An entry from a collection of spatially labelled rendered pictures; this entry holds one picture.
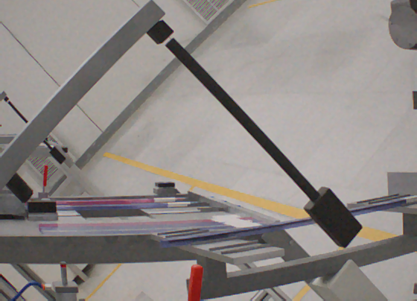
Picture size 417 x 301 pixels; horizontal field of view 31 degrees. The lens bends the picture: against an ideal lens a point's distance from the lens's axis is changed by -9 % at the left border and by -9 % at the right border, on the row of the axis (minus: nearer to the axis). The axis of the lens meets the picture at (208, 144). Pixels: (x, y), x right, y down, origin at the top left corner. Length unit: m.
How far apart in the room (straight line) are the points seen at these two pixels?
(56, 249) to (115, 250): 0.13
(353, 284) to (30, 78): 7.19
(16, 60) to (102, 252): 6.69
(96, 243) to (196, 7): 7.13
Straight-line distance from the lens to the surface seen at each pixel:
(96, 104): 8.35
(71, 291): 0.75
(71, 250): 1.63
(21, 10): 8.31
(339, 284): 1.23
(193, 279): 0.84
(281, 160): 0.55
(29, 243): 1.61
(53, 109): 0.50
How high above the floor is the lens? 1.39
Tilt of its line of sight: 15 degrees down
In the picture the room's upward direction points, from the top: 44 degrees counter-clockwise
